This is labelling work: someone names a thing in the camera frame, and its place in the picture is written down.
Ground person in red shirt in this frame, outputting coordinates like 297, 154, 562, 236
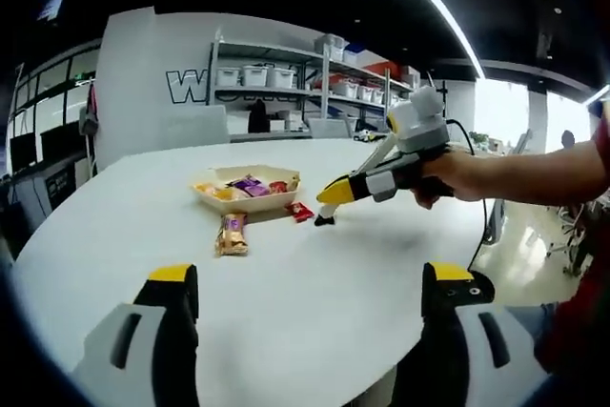
533, 101, 610, 377

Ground black tripod stand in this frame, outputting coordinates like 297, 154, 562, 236
427, 71, 452, 118

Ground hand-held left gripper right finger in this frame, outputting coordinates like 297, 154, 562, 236
391, 261, 550, 407

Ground black bag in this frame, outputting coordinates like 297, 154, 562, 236
247, 98, 270, 135

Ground dark grey counter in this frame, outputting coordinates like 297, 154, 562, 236
42, 154, 94, 211

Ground beige plastic food tongs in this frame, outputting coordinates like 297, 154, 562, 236
313, 134, 397, 227

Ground set of white storage bins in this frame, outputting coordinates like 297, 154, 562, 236
216, 33, 414, 103

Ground grey metal shelving rack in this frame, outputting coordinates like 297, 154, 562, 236
209, 28, 416, 120

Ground gold purple wafer food packet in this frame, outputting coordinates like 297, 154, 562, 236
213, 213, 251, 258

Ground beige hexagonal food container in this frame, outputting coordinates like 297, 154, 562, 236
192, 164, 301, 214

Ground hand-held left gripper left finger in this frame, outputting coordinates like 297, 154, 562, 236
71, 262, 199, 407

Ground black computer monitor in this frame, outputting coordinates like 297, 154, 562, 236
9, 133, 38, 173
40, 120, 81, 161

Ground ceiling light strip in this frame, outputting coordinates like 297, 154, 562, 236
376, 0, 487, 77

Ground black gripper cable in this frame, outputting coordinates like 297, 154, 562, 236
444, 118, 490, 275

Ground person's right hand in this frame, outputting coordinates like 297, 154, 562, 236
412, 149, 483, 211

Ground person's blue jeans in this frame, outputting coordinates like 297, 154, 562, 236
502, 304, 559, 346

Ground grey red hanging bag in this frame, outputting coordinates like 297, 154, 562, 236
78, 82, 100, 137

